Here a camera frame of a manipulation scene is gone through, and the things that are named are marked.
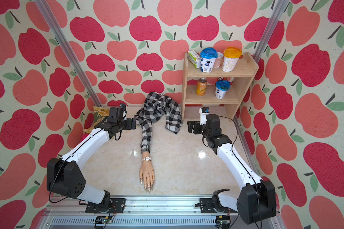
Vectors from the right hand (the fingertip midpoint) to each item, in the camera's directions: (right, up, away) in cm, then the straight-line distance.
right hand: (196, 124), depth 82 cm
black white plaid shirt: (-26, +13, +28) cm, 40 cm away
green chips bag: (-69, +7, +23) cm, 73 cm away
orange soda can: (+5, +25, +11) cm, 28 cm away
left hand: (-41, +1, +5) cm, 41 cm away
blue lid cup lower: (+18, +24, +9) cm, 31 cm away
